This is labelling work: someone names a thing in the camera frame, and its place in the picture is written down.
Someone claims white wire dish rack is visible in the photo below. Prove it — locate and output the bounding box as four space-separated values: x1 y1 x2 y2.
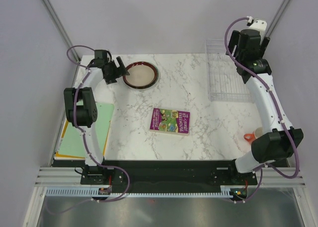
205 39 252 103

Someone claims green cutting mat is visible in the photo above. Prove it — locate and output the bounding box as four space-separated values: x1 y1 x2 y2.
57 101 115 158

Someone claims purple treehouse book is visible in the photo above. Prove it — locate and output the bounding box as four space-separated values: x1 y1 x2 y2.
150 108 191 135

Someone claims orange mug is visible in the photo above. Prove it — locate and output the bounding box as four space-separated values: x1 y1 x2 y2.
243 127 263 145

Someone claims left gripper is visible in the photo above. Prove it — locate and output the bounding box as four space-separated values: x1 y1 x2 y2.
105 57 129 85

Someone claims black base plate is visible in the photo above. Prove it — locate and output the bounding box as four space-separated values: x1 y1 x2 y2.
51 158 290 194

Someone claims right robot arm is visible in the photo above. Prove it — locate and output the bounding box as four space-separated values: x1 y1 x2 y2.
226 29 304 184

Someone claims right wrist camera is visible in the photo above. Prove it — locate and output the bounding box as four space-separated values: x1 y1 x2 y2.
247 16 267 38

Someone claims purple cable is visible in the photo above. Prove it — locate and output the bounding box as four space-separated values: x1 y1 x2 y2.
67 45 132 203
224 17 302 204

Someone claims white cable duct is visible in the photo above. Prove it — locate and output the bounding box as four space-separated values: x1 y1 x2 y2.
46 186 249 198

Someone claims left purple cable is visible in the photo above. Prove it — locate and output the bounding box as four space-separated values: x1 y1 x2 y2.
67 45 132 203

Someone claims red blue floral plate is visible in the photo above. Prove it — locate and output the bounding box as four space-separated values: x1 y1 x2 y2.
133 62 159 89

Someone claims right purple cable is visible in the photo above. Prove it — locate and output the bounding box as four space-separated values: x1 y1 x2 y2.
224 17 302 204

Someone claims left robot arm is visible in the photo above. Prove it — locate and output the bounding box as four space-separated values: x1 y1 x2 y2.
64 48 129 184

